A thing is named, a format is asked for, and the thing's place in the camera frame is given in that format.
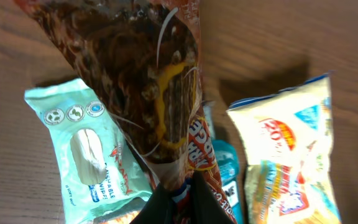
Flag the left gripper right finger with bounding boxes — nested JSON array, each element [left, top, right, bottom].
[[190, 171, 233, 224]]

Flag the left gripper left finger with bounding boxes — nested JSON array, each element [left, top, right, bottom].
[[131, 184, 175, 224]]

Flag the small orange packet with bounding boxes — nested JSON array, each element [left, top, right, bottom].
[[93, 210, 140, 224]]

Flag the teal Listerine mouthwash bottle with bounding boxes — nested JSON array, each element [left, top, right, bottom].
[[202, 101, 245, 224]]

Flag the mint green wipes pack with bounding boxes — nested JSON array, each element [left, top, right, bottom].
[[24, 78, 152, 223]]

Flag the yellow snack bag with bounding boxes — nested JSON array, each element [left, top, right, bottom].
[[227, 74, 341, 224]]

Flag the red brown snack wrapper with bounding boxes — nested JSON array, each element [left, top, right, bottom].
[[16, 0, 235, 223]]

